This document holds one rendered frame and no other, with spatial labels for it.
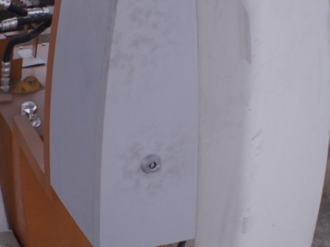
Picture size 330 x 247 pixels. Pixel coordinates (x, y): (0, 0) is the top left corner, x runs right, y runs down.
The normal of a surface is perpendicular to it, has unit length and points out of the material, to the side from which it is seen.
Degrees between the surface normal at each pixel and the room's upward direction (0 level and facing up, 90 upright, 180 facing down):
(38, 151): 0
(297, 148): 81
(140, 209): 90
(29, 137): 0
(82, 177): 90
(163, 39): 90
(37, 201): 90
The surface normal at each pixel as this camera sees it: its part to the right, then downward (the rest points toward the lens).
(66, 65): -0.88, 0.08
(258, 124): 0.24, 0.25
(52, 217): 0.54, 0.37
